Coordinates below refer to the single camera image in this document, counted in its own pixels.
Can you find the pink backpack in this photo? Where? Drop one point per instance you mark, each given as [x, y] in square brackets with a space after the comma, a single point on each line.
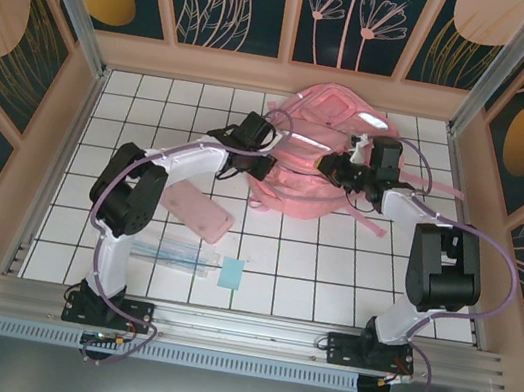
[304, 188]

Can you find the pink pencil case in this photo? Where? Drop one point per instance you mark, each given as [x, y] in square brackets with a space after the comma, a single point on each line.
[196, 207]

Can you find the light blue notepad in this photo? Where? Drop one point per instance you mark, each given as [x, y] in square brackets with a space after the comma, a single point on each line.
[231, 274]

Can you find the clear plastic pen pouch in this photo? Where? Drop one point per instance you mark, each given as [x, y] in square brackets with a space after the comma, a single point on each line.
[175, 256]

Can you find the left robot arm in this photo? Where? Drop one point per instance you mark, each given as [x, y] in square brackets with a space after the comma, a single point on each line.
[111, 261]

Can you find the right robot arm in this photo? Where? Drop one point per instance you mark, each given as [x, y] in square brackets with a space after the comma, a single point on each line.
[397, 321]

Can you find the aluminium table side rail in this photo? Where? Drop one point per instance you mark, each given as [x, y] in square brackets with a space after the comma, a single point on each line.
[457, 159]
[84, 114]

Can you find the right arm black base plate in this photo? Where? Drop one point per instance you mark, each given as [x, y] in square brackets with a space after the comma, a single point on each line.
[341, 349]

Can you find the aluminium mounting rail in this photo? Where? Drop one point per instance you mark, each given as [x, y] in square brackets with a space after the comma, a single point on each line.
[238, 329]

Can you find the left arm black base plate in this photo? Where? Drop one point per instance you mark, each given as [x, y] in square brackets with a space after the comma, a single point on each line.
[134, 315]

